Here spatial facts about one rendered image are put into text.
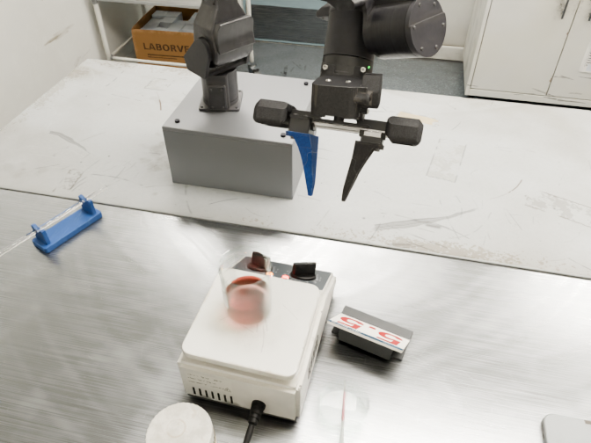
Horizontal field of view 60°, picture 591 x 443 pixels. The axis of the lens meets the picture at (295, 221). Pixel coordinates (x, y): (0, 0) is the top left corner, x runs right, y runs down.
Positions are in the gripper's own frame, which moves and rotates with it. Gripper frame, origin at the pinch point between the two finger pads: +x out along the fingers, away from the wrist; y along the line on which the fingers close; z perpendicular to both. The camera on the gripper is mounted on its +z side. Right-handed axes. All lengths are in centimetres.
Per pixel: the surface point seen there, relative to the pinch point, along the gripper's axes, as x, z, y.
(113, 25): -52, -196, -154
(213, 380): 22.5, 11.8, -7.0
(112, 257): 17.1, -5.9, -29.8
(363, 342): 19.3, 0.6, 7.0
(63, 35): -37, -155, -152
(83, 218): 13.2, -9.8, -37.3
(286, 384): 21.0, 12.0, 0.5
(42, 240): 16.3, -4.4, -39.9
